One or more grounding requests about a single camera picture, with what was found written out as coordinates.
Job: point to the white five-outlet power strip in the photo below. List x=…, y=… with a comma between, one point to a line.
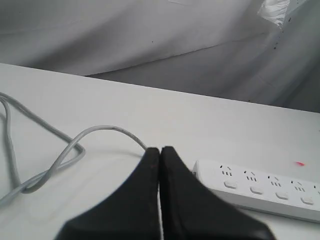
x=260, y=191

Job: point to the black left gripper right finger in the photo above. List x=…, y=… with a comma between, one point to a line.
x=190, y=211

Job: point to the grey backdrop cloth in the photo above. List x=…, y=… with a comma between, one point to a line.
x=218, y=48

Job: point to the crumpled white plastic sheet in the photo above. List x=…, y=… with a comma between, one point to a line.
x=275, y=11

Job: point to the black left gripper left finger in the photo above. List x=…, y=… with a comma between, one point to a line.
x=129, y=213

